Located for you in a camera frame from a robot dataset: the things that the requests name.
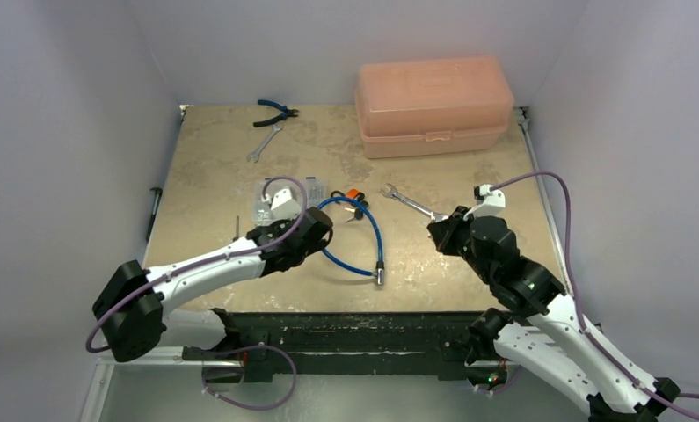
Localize orange black padlock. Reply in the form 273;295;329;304
330;188;368;205

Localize blue cable lock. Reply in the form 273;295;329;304
317;196;386;287

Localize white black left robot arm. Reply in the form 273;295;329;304
91;207;333;362

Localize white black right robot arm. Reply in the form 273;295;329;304
427;207;681;421

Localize clear plastic screw organizer box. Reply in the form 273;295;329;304
252;176;329;225

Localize large chrome open-end wrench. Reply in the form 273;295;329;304
380;183;448;222

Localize small silver open-end wrench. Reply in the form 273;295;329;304
246;123;283;163

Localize pink plastic toolbox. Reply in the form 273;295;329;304
355;56;514;159

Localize black hammer beside table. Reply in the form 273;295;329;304
145;186;163;242

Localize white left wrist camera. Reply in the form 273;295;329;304
261;187;302;222

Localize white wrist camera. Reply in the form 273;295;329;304
463;184;506;221
261;187;302;222

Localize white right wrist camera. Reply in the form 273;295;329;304
463;184;506;221

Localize green handled screwdriver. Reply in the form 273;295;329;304
232;215;240;241

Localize blue black handled pliers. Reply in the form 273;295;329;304
251;98;300;128

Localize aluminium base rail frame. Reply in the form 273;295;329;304
81;105;630;422

